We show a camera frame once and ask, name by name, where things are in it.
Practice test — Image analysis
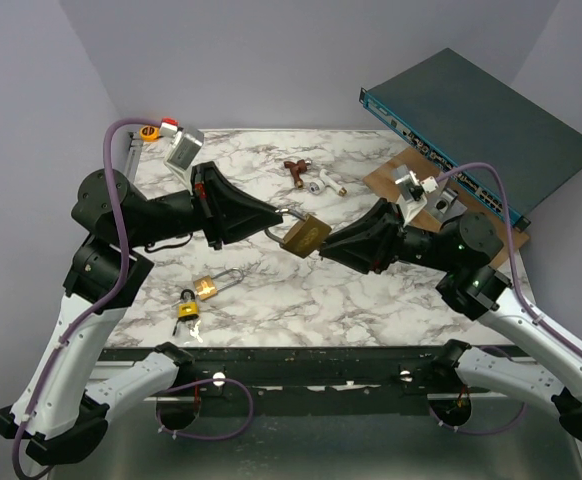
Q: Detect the white faucet tap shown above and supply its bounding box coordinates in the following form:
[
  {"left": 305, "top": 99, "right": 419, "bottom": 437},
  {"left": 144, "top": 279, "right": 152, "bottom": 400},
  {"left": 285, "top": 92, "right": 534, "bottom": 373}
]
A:
[{"left": 308, "top": 169, "right": 347, "bottom": 197}]

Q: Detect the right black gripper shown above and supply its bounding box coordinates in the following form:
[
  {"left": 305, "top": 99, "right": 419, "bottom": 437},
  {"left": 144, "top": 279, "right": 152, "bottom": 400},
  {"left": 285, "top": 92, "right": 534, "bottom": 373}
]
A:
[{"left": 319, "top": 197, "right": 457, "bottom": 274}]

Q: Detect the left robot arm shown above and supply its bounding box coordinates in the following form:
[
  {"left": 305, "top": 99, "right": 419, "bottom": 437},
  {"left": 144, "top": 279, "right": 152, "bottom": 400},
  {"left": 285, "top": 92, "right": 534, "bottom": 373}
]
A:
[{"left": 0, "top": 162, "right": 282, "bottom": 468}]

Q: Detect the large brass padlock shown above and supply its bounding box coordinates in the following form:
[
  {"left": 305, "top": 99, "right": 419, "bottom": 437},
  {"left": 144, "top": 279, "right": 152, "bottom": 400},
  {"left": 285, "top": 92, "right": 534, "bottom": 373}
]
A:
[{"left": 264, "top": 208, "right": 332, "bottom": 258}]

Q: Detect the wooden board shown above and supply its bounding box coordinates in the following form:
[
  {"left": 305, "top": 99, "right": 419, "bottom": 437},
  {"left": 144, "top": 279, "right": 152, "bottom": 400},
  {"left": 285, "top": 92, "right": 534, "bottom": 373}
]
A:
[{"left": 363, "top": 147, "right": 530, "bottom": 250}]

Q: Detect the teal network switch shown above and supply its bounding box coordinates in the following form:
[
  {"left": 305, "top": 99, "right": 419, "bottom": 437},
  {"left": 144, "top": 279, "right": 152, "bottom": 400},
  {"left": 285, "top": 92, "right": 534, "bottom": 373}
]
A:
[{"left": 359, "top": 48, "right": 582, "bottom": 232}]

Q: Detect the yellow padlock with keys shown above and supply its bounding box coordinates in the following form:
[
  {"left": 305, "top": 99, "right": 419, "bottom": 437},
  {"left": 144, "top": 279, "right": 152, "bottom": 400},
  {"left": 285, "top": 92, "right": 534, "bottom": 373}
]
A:
[{"left": 172, "top": 289, "right": 203, "bottom": 344}]

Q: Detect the brown faucet tap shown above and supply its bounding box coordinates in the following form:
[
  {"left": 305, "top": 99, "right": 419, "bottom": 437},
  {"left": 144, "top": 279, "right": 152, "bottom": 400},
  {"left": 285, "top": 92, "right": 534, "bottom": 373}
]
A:
[{"left": 283, "top": 159, "right": 312, "bottom": 189}]

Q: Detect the orange tape measure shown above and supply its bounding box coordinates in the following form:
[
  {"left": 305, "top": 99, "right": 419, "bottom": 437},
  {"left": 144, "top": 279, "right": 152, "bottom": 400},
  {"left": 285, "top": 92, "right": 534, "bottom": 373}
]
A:
[{"left": 139, "top": 125, "right": 160, "bottom": 143}]

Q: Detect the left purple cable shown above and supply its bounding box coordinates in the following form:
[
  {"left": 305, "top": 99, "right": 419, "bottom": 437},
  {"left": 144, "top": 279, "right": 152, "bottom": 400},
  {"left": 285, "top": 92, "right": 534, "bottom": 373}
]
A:
[{"left": 10, "top": 116, "right": 255, "bottom": 480}]

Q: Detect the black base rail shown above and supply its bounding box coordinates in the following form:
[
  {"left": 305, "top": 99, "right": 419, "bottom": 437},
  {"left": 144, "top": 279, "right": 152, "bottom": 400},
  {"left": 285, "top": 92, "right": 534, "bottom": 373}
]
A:
[{"left": 156, "top": 346, "right": 467, "bottom": 418}]

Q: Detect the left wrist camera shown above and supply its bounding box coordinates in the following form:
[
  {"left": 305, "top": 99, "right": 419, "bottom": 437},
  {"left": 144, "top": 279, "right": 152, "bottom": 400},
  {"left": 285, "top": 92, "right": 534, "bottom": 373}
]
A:
[{"left": 160, "top": 117, "right": 205, "bottom": 191}]

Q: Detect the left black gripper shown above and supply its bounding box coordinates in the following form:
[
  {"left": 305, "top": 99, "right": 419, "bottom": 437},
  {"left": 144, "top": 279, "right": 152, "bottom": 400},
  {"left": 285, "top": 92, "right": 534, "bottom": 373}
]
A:
[{"left": 124, "top": 160, "right": 284, "bottom": 249}]

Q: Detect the small brass long-shackle padlock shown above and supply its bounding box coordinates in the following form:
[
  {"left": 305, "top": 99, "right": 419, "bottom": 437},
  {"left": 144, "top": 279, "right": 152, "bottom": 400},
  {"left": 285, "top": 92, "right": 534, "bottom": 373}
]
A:
[{"left": 193, "top": 268, "right": 245, "bottom": 301}]

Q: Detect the metal switch stand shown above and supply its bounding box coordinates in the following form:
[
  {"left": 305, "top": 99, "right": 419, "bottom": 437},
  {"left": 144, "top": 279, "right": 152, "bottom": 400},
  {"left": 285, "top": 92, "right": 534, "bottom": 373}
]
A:
[{"left": 424, "top": 179, "right": 467, "bottom": 223}]

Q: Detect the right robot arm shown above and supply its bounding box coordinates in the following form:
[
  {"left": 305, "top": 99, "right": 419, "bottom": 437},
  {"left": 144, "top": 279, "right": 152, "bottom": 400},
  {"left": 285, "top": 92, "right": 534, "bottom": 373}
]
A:
[{"left": 319, "top": 199, "right": 582, "bottom": 442}]

